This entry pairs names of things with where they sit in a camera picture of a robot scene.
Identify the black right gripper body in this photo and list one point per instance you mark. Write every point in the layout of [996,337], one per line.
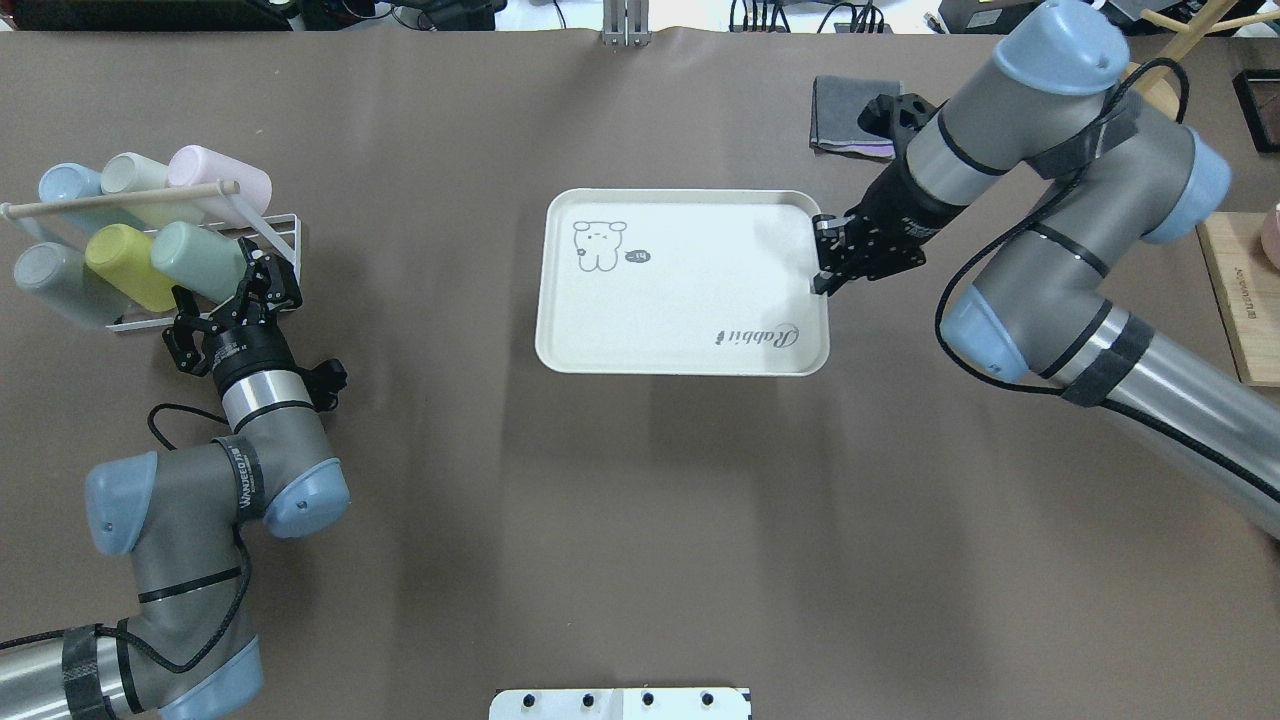
[898,208]

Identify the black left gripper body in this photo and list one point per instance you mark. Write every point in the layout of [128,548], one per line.
[243,353]

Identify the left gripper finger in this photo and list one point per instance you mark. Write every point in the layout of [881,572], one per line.
[268,286]
[180,338]

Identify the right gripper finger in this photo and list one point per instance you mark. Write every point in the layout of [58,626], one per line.
[826,283]

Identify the green cup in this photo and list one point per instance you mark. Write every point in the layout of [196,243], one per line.
[203,261]

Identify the cream rabbit tray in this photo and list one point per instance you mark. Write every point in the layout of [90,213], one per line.
[681,282]

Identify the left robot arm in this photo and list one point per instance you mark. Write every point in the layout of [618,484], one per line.
[191,652]

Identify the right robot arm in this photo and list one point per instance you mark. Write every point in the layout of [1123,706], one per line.
[1055,96]

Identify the yellow cup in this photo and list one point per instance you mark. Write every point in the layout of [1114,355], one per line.
[121,255]

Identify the grey cup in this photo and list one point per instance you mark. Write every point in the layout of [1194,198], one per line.
[56,275]

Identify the pale cream cup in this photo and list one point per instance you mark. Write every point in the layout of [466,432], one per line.
[130,172]

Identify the light blue cup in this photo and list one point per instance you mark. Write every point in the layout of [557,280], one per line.
[71,181]

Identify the grey folded cloth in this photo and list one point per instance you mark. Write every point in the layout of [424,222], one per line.
[837,103]

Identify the wooden cutting board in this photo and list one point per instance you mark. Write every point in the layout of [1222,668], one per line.
[1246,287]

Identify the pink ribbed bowl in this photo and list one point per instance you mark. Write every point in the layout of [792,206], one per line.
[1270,235]

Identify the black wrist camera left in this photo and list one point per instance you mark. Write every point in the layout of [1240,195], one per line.
[323,384]

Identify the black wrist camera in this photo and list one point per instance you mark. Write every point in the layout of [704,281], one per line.
[897,118]
[323,384]

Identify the white wire cup rack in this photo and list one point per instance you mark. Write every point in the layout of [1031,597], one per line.
[282,233]

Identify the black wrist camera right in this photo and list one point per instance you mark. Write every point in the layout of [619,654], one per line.
[897,118]

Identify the aluminium frame post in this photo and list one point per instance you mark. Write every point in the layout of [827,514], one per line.
[625,23]

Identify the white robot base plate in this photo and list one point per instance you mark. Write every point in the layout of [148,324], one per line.
[696,702]

